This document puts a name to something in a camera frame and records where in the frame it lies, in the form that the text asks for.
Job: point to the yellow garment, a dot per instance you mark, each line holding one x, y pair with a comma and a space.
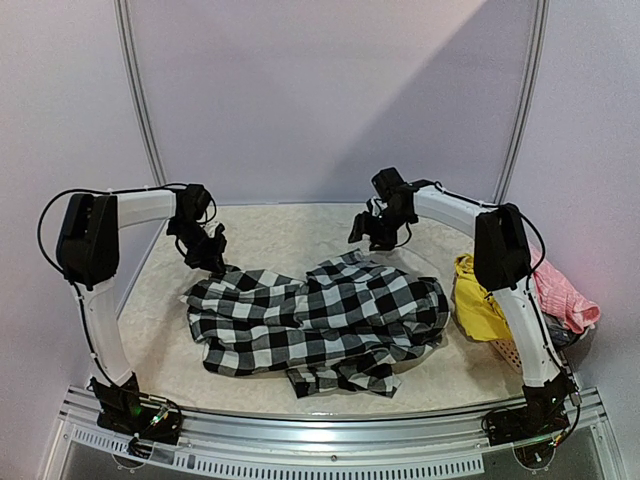
477, 311

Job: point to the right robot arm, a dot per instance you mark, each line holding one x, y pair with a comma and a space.
502, 264

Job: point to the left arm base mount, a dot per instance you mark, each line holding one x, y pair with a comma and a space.
129, 411

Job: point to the pink laundry basket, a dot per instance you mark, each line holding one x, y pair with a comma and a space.
508, 351

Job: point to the left corner wall post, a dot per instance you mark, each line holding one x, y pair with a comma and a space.
124, 23

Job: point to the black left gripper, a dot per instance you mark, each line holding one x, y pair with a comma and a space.
212, 260

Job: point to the navy blue garment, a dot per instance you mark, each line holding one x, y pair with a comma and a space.
561, 336

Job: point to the pink garment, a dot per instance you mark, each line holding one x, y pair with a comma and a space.
560, 299

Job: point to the black white checkered shirt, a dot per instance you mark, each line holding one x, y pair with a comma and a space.
343, 327

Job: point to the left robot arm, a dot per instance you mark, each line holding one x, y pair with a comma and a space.
88, 256

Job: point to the corner wall post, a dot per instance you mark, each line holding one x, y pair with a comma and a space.
124, 23
525, 98

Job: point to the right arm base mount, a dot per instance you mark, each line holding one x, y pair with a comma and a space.
549, 410

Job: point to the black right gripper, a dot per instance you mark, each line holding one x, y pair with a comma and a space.
373, 228

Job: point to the right corner wall post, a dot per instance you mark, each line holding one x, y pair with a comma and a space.
525, 98

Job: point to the aluminium front rail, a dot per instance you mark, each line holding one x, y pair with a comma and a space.
435, 445

